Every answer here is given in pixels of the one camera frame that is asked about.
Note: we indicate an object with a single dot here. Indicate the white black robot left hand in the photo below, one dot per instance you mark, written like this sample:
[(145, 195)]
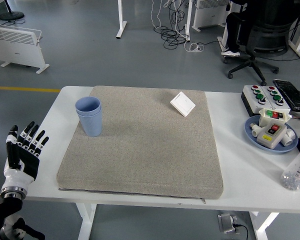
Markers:
[(27, 162)]

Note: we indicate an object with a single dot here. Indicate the blue ribbed plastic cup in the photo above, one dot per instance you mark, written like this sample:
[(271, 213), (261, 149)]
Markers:
[(91, 126), (87, 105)]

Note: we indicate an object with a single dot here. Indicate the white push-button control box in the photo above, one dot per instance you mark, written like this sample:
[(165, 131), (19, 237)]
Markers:
[(281, 105), (250, 100)]

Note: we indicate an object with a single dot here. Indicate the white panel heater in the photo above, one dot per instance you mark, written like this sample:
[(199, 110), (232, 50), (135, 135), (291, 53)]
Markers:
[(210, 15), (17, 50)]

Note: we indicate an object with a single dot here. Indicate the grey-brown fabric mat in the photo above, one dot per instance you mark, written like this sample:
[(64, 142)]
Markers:
[(152, 150)]

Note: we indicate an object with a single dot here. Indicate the black fan base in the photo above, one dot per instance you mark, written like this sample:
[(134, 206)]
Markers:
[(12, 15)]

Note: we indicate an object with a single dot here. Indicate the white desk leg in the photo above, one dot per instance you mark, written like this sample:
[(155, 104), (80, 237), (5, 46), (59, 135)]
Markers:
[(121, 22), (223, 42), (188, 22)]

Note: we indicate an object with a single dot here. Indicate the grey foot pedal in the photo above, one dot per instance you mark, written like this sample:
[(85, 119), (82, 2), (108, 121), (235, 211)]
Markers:
[(226, 222)]

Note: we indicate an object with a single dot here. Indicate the white table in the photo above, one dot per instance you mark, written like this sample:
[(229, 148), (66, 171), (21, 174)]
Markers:
[(240, 185)]

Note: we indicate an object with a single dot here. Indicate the blue round plate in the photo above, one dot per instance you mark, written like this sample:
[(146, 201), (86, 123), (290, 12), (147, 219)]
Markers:
[(251, 142)]

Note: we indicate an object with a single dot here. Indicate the white pipe fitting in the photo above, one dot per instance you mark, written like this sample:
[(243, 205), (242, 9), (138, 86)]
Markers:
[(289, 137), (255, 130)]

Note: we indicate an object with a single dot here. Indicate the person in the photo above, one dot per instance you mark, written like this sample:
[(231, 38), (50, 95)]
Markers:
[(232, 30)]

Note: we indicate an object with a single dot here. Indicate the clear bottle red cap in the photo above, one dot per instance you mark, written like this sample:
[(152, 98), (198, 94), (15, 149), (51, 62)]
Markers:
[(296, 172)]

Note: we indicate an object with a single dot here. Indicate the black office chair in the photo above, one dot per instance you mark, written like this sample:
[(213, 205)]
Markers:
[(270, 37)]

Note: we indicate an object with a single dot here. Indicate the black device in plastic wrap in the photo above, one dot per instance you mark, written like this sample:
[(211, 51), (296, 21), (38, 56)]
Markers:
[(292, 95)]

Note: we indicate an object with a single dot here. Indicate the white wall switch plate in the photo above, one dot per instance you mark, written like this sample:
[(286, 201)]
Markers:
[(183, 103)]

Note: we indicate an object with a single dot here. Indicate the beige switch box red button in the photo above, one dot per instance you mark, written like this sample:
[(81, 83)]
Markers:
[(270, 136)]

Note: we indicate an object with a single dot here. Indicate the white switch box green red buttons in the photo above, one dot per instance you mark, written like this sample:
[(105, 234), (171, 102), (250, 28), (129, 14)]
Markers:
[(273, 114)]

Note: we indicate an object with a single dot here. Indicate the white desk frame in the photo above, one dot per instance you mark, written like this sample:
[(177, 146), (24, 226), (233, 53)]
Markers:
[(296, 45)]

